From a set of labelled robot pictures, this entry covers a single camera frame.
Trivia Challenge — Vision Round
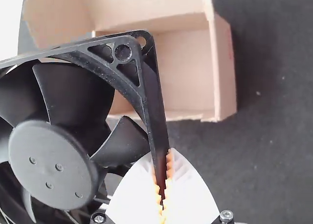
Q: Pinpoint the cardboard box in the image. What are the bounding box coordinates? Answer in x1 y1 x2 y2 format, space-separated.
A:
23 0 238 123

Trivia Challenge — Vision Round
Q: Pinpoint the black square fan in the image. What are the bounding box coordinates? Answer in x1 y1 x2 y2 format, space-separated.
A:
0 29 172 224

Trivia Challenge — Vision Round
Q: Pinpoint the black mat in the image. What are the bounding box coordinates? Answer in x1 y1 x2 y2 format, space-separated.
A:
18 0 313 224

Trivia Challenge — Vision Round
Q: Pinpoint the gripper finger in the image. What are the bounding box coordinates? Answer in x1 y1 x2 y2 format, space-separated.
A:
162 147 235 224
89 153 163 224

